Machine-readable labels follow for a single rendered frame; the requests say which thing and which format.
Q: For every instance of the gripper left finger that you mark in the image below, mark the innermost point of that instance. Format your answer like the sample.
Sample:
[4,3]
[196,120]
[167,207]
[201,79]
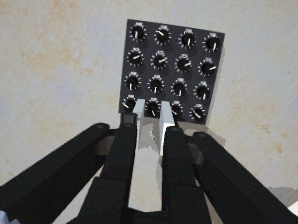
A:
[39,194]

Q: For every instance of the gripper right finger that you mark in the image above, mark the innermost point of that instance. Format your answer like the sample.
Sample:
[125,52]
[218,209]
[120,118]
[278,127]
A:
[236,195]

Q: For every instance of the black knob box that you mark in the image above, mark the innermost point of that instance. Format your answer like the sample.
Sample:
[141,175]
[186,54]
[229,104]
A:
[159,69]

